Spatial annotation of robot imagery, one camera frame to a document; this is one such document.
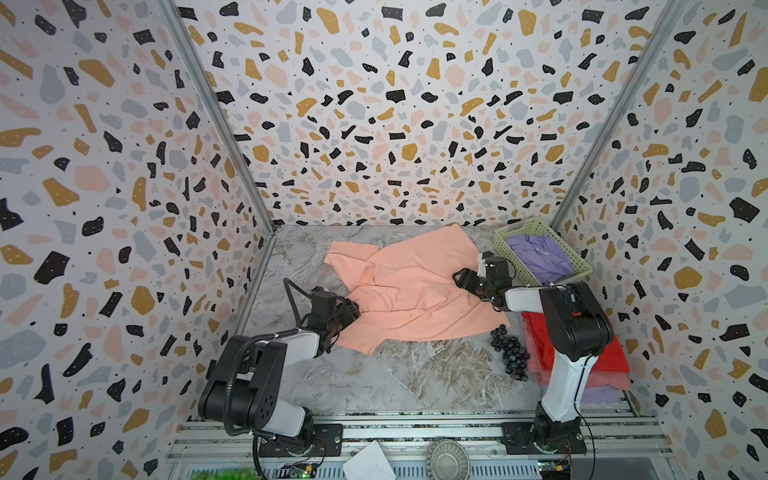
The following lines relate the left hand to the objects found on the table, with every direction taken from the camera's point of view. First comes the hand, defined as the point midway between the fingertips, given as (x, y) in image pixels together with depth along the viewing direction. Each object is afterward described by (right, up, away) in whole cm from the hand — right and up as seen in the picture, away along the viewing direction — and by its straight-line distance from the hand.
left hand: (351, 306), depth 93 cm
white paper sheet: (+9, -32, -25) cm, 41 cm away
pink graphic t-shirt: (+18, +4, +9) cm, 20 cm away
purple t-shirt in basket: (+67, +15, +16) cm, 70 cm away
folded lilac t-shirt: (+67, -22, -14) cm, 71 cm away
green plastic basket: (+69, +27, +24) cm, 78 cm away
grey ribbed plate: (+27, -33, -22) cm, 48 cm away
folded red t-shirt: (+73, -13, -12) cm, 75 cm away
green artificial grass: (-22, -32, -28) cm, 48 cm away
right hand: (+35, +10, +9) cm, 37 cm away
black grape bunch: (+47, -12, -11) cm, 50 cm away
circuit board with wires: (-8, -35, -23) cm, 42 cm away
